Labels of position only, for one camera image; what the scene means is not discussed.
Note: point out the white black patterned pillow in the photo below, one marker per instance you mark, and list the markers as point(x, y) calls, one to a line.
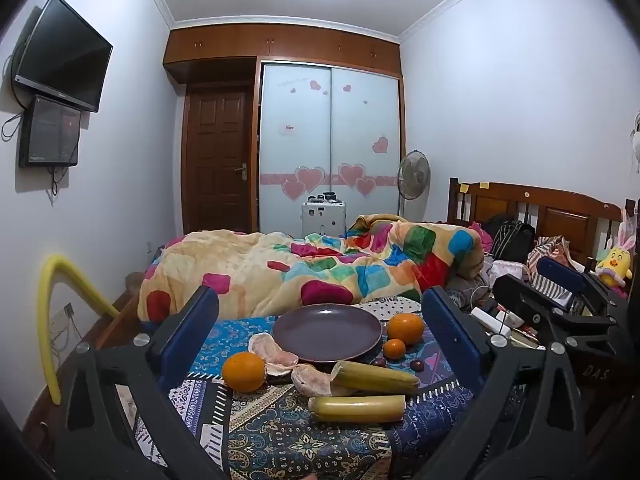
point(392, 307)

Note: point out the purple round plate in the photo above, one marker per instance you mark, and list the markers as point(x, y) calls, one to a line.
point(327, 332)

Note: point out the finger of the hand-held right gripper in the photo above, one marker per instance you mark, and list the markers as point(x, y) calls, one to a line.
point(560, 272)
point(520, 295)

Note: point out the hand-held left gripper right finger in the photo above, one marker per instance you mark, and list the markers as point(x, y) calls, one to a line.
point(450, 335)

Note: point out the wooden wardrobe with glass doors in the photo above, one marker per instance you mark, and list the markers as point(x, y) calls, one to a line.
point(330, 110)

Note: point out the yellow foam tube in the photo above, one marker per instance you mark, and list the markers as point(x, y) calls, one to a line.
point(46, 320)

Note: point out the brown wooden door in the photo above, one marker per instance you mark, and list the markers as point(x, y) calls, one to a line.
point(217, 160)

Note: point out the pink seashell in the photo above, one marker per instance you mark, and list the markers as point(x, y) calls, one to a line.
point(270, 355)

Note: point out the small black wall monitor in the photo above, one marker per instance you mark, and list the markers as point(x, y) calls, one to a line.
point(50, 132)

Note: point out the striped cloth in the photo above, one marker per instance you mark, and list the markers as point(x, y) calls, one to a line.
point(550, 247)

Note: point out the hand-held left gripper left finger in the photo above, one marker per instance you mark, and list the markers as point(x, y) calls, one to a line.
point(192, 330)

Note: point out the white wall socket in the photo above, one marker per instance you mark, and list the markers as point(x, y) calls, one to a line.
point(62, 316)

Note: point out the white pink cloth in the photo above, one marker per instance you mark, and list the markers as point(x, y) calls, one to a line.
point(507, 272)

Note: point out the standing electric fan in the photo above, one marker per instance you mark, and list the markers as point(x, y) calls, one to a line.
point(414, 175)

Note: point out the blue patterned tablecloth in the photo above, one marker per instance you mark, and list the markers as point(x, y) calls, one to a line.
point(280, 435)

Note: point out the large orange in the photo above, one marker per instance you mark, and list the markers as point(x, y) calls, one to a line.
point(406, 328)
point(243, 371)

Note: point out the colourful patchwork blanket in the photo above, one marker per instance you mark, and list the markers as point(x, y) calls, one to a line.
point(260, 270)

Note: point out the wooden bed headboard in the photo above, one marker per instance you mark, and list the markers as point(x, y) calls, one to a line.
point(550, 210)

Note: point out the yellow plush toy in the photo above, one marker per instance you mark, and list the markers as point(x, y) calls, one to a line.
point(615, 262)

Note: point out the small orange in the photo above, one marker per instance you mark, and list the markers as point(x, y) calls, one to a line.
point(394, 348)

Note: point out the black bag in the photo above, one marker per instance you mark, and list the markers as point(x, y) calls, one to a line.
point(512, 240)

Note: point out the white case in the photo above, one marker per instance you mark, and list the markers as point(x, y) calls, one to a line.
point(324, 217)

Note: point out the black wall television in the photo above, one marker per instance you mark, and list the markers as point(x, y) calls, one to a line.
point(65, 55)

